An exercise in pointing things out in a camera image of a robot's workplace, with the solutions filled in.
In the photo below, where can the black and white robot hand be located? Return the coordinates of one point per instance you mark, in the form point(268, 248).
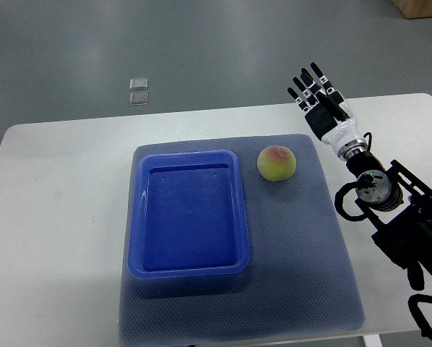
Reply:
point(327, 113)

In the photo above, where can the green red peach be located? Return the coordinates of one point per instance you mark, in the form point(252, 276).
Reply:
point(276, 163)

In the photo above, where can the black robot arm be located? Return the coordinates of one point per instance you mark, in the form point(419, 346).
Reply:
point(399, 205)

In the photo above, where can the upper metal floor plate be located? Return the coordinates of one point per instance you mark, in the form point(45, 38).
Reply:
point(138, 83)

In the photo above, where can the metal floor plate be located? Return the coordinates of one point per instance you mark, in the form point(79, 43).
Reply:
point(138, 83)
point(139, 98)

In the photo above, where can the lower metal floor plate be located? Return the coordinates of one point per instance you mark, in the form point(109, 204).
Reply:
point(139, 98)

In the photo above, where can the brown wooden box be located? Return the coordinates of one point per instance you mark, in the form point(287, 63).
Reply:
point(414, 9)

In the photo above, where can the grey blue textured mat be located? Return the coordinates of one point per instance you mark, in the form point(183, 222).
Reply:
point(299, 280)

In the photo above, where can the blue plastic tray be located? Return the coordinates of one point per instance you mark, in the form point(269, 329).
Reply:
point(188, 216)

